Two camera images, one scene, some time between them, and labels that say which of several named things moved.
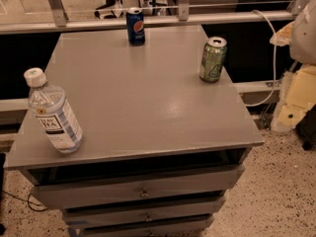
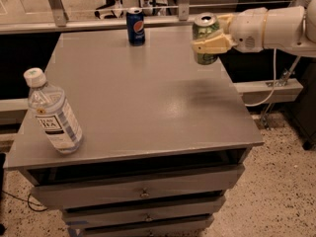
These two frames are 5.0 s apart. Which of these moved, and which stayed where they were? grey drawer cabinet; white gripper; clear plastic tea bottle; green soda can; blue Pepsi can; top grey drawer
Moved: white gripper; green soda can
Stayed: clear plastic tea bottle; blue Pepsi can; top grey drawer; grey drawer cabinet
